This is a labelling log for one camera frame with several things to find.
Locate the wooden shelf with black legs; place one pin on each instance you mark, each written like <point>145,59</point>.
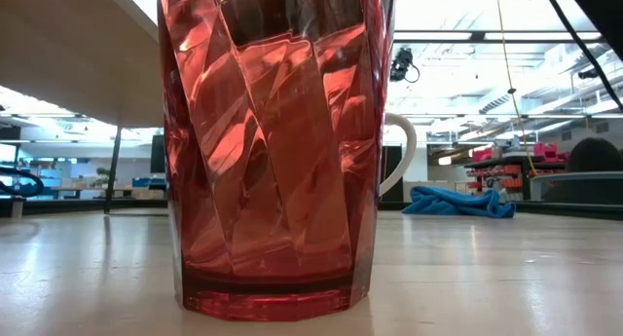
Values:
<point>73,48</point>

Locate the rack with red bins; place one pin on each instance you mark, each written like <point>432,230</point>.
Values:
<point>511,170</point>

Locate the black table frame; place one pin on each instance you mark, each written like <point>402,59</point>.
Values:
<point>73,206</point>

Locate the black monitor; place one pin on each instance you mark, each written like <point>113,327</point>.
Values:
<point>157,153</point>

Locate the grey chair back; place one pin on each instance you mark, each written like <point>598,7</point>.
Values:
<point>574,187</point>

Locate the blue cloth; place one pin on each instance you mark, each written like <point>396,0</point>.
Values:
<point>452,203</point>

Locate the white ceramic mug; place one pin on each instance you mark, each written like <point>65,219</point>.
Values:
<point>406,151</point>

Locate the red faceted plastic cup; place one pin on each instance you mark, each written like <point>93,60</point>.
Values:
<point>272,156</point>

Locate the black partition panels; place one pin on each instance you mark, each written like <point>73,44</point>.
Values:
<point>392,173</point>

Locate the person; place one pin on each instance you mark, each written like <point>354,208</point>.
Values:
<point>596,155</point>

